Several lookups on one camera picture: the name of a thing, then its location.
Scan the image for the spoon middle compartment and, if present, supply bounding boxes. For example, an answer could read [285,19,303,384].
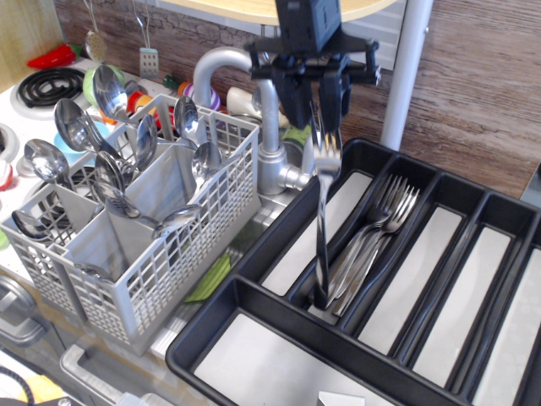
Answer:
[135,114,157,171]

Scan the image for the spoon front lying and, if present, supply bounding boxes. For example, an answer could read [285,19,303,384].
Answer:
[151,204,202,239]

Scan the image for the green striped cloth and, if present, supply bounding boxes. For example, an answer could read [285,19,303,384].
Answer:
[184,253,231,304]

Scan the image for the black coil stove burner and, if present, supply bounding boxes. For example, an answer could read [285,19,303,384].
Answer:
[17,68,85,108]

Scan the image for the stack of forks in tray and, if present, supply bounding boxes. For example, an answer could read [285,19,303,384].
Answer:
[325,175,419,317]

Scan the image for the white metal post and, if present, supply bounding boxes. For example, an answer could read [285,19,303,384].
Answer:
[380,0,434,151]

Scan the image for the tall spoon back left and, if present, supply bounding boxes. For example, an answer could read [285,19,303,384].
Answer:
[54,98,121,159]

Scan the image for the spoon compartment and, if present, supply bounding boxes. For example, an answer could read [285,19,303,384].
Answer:
[135,114,157,171]
[191,141,238,179]
[173,96,199,145]

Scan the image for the silver metal fork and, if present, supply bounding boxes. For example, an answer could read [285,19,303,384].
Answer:
[310,103,342,310]

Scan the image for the light wooden shelf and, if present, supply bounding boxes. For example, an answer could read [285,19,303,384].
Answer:
[165,0,395,25]

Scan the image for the blue bowl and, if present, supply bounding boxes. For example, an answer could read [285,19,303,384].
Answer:
[54,121,111,165]

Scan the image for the black cutlery tray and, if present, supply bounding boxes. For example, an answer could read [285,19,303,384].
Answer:
[166,140,540,405]

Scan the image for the hanging grey slotted spatula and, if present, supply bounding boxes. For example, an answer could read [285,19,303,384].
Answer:
[132,1,159,80]

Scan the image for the spoon top back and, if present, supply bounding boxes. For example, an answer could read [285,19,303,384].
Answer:
[93,64,139,126]

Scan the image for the purple striped toy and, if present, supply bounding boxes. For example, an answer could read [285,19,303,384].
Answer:
[180,82,221,110]

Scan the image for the spoon far left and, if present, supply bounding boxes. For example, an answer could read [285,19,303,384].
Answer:
[24,139,74,190]

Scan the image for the red toy pepper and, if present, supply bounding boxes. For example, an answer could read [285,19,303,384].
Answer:
[26,43,83,69]

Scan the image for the grey plastic cutlery basket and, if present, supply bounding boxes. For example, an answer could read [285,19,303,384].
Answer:
[1,107,260,354]

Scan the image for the hanging round strainer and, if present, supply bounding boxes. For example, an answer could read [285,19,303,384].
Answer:
[84,0,107,63]

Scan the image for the spoon back right compartment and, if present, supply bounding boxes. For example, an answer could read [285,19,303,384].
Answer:
[173,96,199,145]

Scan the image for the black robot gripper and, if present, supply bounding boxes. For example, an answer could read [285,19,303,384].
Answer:
[244,1,381,129]

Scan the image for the silver kitchen faucet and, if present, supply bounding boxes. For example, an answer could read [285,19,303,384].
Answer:
[192,46,318,196]

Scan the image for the spoon lower left edge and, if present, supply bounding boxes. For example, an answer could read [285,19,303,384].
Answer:
[12,210,53,242]

